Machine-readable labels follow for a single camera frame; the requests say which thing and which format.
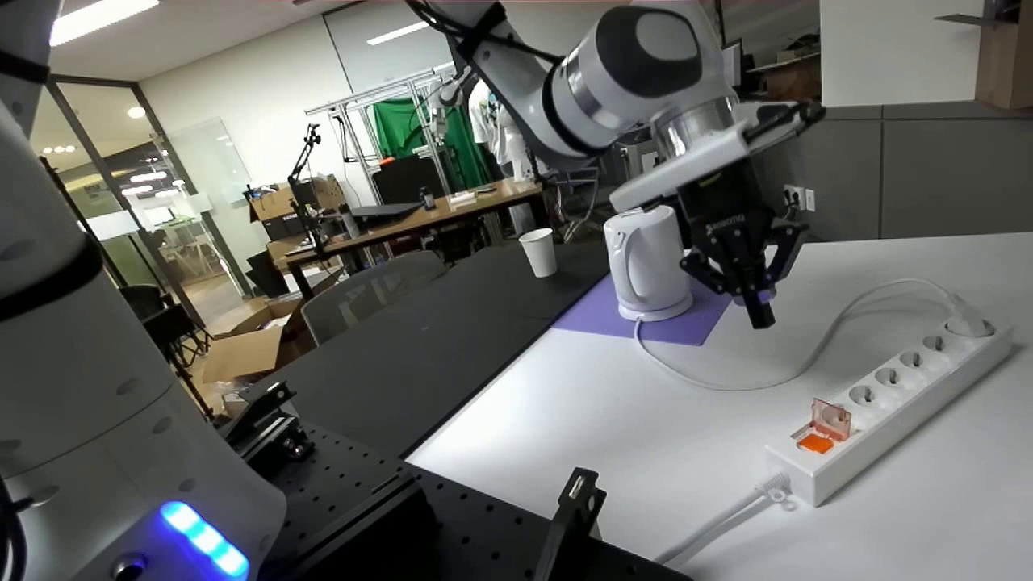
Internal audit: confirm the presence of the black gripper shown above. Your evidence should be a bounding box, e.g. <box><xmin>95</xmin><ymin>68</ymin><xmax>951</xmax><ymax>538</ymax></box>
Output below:
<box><xmin>675</xmin><ymin>159</ymin><xmax>811</xmax><ymax>333</ymax></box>

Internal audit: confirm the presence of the white electric kettle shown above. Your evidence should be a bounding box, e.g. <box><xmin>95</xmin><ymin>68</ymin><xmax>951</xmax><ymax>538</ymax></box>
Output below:
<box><xmin>599</xmin><ymin>203</ymin><xmax>697</xmax><ymax>325</ymax></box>

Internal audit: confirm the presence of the purple mat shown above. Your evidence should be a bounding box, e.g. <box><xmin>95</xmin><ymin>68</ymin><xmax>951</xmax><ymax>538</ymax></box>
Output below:
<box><xmin>553</xmin><ymin>271</ymin><xmax>778</xmax><ymax>347</ymax></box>

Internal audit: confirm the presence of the white power strip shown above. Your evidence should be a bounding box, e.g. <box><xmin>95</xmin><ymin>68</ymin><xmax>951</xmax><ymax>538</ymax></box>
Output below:
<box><xmin>766</xmin><ymin>314</ymin><xmax>1017</xmax><ymax>509</ymax></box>

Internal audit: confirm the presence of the white paper cup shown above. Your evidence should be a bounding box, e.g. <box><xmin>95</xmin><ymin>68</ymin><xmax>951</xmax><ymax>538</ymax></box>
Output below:
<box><xmin>516</xmin><ymin>225</ymin><xmax>557</xmax><ymax>280</ymax></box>

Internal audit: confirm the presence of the black mounting clamp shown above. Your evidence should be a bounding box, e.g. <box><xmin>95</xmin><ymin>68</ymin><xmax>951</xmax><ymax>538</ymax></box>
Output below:
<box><xmin>531</xmin><ymin>466</ymin><xmax>610</xmax><ymax>581</ymax></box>

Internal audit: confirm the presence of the wooden desk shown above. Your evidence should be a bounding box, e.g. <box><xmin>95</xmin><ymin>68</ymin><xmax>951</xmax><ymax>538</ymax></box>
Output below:
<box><xmin>267</xmin><ymin>174</ymin><xmax>545</xmax><ymax>299</ymax></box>

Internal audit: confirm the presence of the black table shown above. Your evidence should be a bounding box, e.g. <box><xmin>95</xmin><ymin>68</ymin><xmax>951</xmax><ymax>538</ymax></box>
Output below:
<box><xmin>254</xmin><ymin>237</ymin><xmax>610</xmax><ymax>460</ymax></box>

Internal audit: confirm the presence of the green cloth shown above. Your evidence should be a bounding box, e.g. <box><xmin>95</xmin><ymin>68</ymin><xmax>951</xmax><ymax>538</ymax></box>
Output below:
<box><xmin>369</xmin><ymin>93</ymin><xmax>493</xmax><ymax>189</ymax></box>

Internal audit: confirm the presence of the grey office chair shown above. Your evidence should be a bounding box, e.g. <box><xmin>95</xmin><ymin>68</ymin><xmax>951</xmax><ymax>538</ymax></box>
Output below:
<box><xmin>297</xmin><ymin>249</ymin><xmax>450</xmax><ymax>347</ymax></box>

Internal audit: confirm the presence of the black perforated breadboard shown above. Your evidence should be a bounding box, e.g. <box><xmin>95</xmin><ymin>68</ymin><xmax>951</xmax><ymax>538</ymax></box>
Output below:
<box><xmin>228</xmin><ymin>412</ymin><xmax>692</xmax><ymax>581</ymax></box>

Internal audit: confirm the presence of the open cardboard box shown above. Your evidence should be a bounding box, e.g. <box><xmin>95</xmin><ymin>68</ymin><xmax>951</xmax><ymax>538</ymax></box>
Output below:
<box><xmin>250</xmin><ymin>174</ymin><xmax>350</xmax><ymax>225</ymax></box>

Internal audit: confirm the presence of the cardboard box on floor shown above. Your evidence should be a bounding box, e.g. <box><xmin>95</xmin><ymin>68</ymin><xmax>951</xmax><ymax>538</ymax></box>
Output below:
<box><xmin>190</xmin><ymin>314</ymin><xmax>289</xmax><ymax>420</ymax></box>

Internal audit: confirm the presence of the white wall socket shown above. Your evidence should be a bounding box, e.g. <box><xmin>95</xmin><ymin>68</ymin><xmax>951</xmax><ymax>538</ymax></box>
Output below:
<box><xmin>782</xmin><ymin>181</ymin><xmax>821</xmax><ymax>216</ymax></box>

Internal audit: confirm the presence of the white kettle cable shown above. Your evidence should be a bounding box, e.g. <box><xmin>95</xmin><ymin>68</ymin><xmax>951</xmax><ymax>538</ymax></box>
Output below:
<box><xmin>634</xmin><ymin>277</ymin><xmax>997</xmax><ymax>396</ymax></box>

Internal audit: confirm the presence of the white power strip cable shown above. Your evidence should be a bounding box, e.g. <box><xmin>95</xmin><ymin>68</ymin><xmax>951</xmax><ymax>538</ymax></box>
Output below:
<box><xmin>654</xmin><ymin>478</ymin><xmax>800</xmax><ymax>574</ymax></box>

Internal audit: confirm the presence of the black camera tripod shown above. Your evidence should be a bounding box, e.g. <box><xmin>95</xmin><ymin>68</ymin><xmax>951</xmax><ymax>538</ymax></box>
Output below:
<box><xmin>285</xmin><ymin>118</ymin><xmax>332</xmax><ymax>256</ymax></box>

